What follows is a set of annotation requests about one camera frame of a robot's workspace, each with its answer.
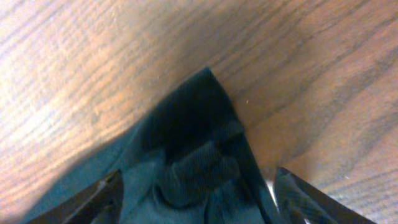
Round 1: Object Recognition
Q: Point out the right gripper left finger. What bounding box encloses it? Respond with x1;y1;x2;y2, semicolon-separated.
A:
28;170;124;224

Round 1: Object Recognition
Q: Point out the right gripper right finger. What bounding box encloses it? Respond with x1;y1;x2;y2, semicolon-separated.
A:
274;167;374;224

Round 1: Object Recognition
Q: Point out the black polo shirt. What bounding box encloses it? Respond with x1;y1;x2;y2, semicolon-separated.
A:
22;68;281;223

